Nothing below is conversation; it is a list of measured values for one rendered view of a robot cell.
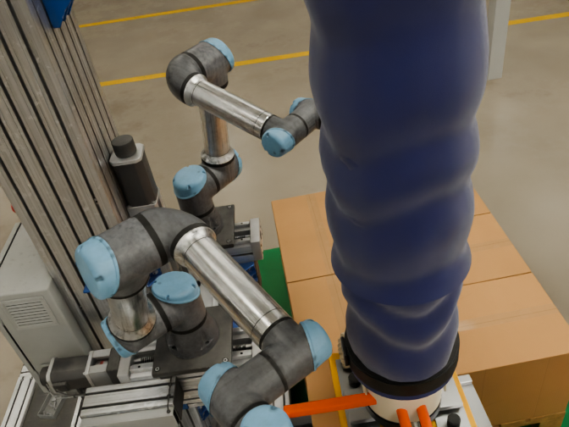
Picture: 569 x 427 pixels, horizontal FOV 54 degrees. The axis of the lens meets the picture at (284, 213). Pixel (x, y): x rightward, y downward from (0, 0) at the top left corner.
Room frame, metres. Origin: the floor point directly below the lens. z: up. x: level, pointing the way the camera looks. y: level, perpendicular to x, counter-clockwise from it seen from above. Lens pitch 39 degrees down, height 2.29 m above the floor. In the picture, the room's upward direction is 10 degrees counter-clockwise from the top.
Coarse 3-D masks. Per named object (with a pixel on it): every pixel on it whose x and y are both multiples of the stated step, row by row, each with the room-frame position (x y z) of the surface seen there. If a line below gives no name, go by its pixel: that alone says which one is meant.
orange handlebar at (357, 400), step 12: (348, 396) 0.66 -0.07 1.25; (360, 396) 0.65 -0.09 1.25; (372, 396) 0.65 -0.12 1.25; (288, 408) 0.65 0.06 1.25; (300, 408) 0.65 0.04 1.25; (312, 408) 0.65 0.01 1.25; (324, 408) 0.64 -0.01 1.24; (336, 408) 0.64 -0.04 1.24; (348, 408) 0.64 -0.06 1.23; (420, 408) 0.60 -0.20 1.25; (408, 420) 0.58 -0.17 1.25; (420, 420) 0.58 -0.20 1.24
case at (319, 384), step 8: (336, 352) 0.99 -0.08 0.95; (328, 360) 0.97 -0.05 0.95; (320, 368) 0.95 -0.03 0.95; (328, 368) 0.95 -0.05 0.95; (312, 376) 0.93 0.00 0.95; (320, 376) 0.92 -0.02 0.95; (328, 376) 0.92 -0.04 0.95; (312, 384) 0.90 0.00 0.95; (320, 384) 0.90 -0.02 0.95; (328, 384) 0.90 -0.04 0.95; (312, 392) 0.88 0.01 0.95; (320, 392) 0.87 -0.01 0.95; (328, 392) 0.87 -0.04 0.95; (312, 400) 0.85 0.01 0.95; (312, 416) 0.81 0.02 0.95; (320, 416) 0.80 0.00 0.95; (328, 416) 0.80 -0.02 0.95; (336, 416) 0.80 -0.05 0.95; (312, 424) 0.79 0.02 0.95; (320, 424) 0.78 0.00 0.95; (328, 424) 0.78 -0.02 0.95; (336, 424) 0.77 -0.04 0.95
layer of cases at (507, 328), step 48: (288, 240) 1.97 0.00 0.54; (480, 240) 1.76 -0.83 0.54; (288, 288) 1.66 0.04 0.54; (336, 288) 1.62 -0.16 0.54; (480, 288) 1.49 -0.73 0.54; (528, 288) 1.44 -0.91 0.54; (336, 336) 1.37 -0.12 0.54; (480, 336) 1.26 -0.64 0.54; (528, 336) 1.22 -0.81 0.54; (480, 384) 1.12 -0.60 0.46; (528, 384) 1.12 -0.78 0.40
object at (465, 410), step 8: (456, 376) 0.74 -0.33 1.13; (456, 384) 0.72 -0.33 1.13; (464, 400) 0.68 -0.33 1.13; (456, 408) 0.66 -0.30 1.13; (464, 408) 0.66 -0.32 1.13; (440, 416) 0.64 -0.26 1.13; (448, 416) 0.63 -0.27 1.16; (456, 416) 0.62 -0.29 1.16; (464, 416) 0.63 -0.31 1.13; (472, 416) 0.64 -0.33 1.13; (432, 424) 0.63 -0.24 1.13; (440, 424) 0.63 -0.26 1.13; (448, 424) 0.62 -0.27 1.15; (456, 424) 0.61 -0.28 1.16; (464, 424) 0.62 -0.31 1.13; (472, 424) 0.62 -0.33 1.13
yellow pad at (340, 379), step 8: (336, 360) 0.84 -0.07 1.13; (336, 368) 0.82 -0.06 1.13; (336, 376) 0.79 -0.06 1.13; (344, 376) 0.79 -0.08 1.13; (352, 376) 0.77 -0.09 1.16; (336, 384) 0.77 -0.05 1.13; (344, 384) 0.77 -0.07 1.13; (352, 384) 0.75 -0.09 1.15; (360, 384) 0.76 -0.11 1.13; (336, 392) 0.75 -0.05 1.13; (344, 416) 0.69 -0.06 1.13; (344, 424) 0.67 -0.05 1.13; (352, 424) 0.66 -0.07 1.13; (360, 424) 0.66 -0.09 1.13; (368, 424) 0.65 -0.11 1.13; (376, 424) 0.65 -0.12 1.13
